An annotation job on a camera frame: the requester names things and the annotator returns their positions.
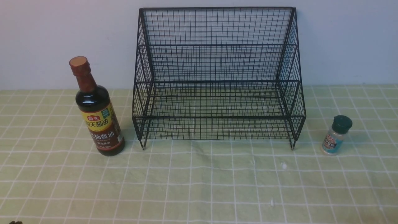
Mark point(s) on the dark soy sauce bottle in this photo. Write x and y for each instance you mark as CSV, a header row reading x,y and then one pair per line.
x,y
94,102

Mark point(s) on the small green-capped seasoning bottle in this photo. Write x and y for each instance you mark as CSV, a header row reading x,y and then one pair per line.
x,y
335,136

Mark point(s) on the green checkered tablecloth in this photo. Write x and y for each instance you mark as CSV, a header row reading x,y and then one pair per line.
x,y
51,172

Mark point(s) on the black wire mesh shelf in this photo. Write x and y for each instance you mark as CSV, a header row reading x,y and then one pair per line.
x,y
218,73

